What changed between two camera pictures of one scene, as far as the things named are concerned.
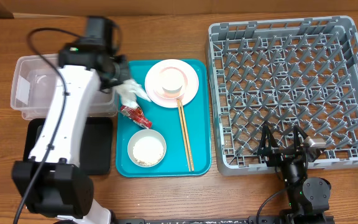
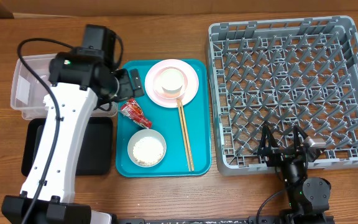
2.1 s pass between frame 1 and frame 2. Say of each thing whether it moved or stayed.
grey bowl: stayed
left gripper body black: moved
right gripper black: stayed
